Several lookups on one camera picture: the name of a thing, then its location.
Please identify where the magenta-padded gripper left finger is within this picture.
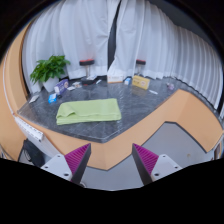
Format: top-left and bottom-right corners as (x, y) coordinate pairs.
(40, 143), (92, 186)

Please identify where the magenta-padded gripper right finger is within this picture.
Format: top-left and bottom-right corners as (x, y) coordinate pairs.
(131, 143), (183, 186)

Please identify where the green towel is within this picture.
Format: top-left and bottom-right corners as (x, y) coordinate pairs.
(55, 97), (123, 126)

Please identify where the blue cardboard box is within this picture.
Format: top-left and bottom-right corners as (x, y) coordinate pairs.
(47, 92), (58, 104)

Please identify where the grey flat packet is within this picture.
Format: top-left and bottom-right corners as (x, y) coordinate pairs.
(28, 94), (40, 104)

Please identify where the purple cardboard box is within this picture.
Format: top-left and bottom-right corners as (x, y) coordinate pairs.
(53, 78), (70, 95)

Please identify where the yellow cardboard box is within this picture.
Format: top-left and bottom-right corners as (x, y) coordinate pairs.
(131, 75), (151, 91)

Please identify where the green potted plant white pot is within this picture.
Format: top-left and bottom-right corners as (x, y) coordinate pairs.
(29, 54), (72, 93)

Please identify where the white and orange tissue box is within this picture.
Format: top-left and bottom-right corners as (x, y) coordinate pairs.
(106, 73), (125, 84)

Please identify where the red-topped black bar stool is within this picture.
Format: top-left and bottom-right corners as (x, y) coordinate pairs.
(79, 58), (98, 86)
(135, 59), (147, 77)

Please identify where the white curtain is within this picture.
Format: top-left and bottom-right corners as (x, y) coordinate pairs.
(21, 0), (121, 94)
(108, 0), (224, 111)

